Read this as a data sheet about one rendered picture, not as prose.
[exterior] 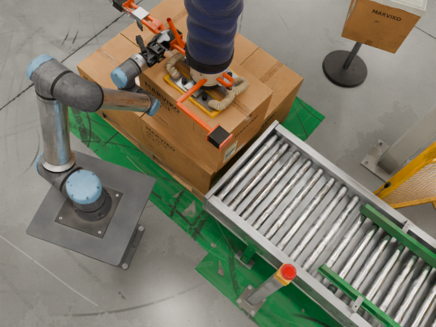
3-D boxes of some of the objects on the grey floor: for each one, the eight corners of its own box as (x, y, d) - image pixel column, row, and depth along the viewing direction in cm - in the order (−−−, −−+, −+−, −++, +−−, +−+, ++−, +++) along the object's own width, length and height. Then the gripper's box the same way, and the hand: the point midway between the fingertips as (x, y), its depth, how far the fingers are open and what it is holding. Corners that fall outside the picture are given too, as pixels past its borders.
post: (258, 299, 267) (297, 272, 177) (252, 307, 265) (288, 284, 175) (250, 292, 269) (285, 262, 179) (244, 300, 266) (276, 274, 176)
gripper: (150, 74, 199) (179, 50, 207) (148, 57, 188) (179, 32, 196) (137, 64, 201) (167, 41, 209) (135, 47, 190) (166, 23, 197)
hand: (167, 35), depth 203 cm, fingers closed on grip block, 6 cm apart
